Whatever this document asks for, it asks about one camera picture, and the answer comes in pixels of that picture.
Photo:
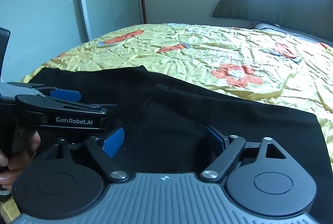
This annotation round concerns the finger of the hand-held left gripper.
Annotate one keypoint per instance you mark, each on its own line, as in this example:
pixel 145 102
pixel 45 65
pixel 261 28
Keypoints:
pixel 88 107
pixel 65 95

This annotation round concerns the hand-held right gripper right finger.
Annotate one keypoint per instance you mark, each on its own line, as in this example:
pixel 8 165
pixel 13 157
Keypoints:
pixel 213 138

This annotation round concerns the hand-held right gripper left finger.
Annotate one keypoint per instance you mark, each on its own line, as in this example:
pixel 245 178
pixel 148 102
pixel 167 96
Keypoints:
pixel 112 142

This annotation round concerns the black pants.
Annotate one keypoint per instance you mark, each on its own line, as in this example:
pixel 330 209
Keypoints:
pixel 182 114

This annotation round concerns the person's left hand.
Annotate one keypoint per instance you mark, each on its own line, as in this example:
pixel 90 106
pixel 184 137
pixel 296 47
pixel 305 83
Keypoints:
pixel 10 177

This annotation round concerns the yellow floral blanket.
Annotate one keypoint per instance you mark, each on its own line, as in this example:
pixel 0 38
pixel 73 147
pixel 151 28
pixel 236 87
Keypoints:
pixel 197 39

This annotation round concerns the grey patterned pillow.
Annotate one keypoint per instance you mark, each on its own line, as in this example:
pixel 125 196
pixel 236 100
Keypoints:
pixel 286 31

